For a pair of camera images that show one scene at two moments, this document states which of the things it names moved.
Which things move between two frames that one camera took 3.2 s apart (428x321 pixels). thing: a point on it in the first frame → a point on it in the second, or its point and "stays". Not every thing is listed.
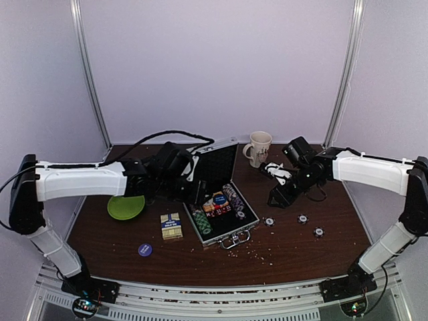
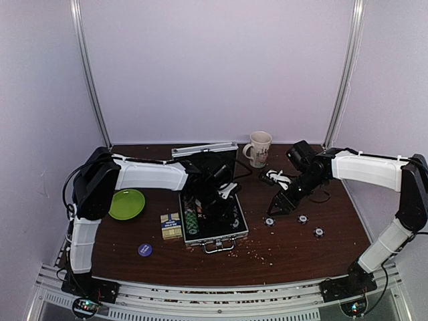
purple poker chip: (269, 221) stays
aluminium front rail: (289, 302) stays
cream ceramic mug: (261, 141) stays
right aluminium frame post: (352, 50) stays
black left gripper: (195, 195) → (225, 210)
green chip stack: (202, 223) → (191, 223)
